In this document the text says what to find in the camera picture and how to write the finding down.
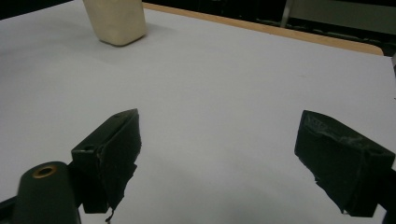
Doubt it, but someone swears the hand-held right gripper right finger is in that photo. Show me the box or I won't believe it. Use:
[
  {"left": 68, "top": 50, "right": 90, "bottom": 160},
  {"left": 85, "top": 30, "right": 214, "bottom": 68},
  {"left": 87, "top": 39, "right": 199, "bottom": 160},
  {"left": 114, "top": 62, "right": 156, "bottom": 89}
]
[{"left": 293, "top": 109, "right": 396, "bottom": 218}]

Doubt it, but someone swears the white table mat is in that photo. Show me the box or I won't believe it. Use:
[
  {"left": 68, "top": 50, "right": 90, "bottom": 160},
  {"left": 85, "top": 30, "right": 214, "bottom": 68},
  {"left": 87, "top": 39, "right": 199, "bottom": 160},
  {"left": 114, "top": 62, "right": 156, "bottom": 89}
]
[{"left": 0, "top": 0, "right": 396, "bottom": 224}]

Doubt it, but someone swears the grey panel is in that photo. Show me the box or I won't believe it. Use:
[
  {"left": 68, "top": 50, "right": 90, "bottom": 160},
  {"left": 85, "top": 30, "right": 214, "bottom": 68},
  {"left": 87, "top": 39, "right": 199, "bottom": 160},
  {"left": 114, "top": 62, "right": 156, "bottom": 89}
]
[{"left": 291, "top": 0, "right": 396, "bottom": 35}]

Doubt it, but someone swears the metal stand pole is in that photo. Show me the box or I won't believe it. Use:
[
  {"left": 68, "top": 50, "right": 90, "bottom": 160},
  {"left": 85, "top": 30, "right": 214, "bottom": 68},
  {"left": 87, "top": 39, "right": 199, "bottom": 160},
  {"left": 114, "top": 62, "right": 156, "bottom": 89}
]
[{"left": 279, "top": 0, "right": 295, "bottom": 28}]

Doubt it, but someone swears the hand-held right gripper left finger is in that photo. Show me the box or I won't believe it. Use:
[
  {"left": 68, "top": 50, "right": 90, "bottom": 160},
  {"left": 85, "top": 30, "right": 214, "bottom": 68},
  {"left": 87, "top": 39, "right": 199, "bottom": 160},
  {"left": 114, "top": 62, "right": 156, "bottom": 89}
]
[{"left": 70, "top": 108, "right": 142, "bottom": 222}]

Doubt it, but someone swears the cream pen holder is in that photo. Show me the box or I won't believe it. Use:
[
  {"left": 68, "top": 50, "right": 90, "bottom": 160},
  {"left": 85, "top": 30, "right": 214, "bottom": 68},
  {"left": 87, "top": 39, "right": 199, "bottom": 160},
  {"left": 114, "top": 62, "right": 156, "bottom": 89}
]
[{"left": 82, "top": 0, "right": 148, "bottom": 47}]

